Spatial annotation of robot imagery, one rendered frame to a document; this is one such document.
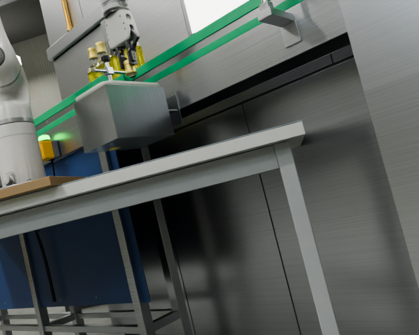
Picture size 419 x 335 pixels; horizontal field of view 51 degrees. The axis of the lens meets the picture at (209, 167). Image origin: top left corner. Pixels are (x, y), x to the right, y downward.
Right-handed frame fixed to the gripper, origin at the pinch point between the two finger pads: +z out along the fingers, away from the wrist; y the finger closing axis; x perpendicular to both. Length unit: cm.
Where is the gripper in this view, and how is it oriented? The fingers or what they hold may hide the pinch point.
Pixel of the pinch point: (128, 60)
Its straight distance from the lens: 145.6
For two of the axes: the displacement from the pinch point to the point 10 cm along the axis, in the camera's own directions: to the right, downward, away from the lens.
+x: -6.2, 1.0, -7.8
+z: 2.4, 9.7, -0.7
